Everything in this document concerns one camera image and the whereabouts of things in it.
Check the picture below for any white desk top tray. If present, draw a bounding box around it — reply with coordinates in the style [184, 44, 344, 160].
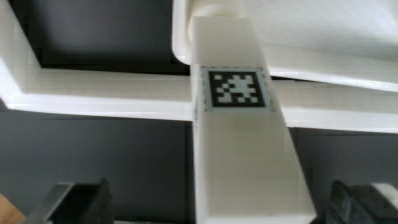
[172, 0, 398, 92]

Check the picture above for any white front fence bar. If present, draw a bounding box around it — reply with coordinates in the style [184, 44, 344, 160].
[0, 0, 398, 134]

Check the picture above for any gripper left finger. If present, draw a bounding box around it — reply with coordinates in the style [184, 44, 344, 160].
[22, 180, 113, 224]

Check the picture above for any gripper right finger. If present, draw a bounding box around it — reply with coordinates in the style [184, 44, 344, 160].
[324, 181, 398, 224]

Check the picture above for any white leg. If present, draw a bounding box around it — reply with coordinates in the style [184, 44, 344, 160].
[186, 0, 316, 224]

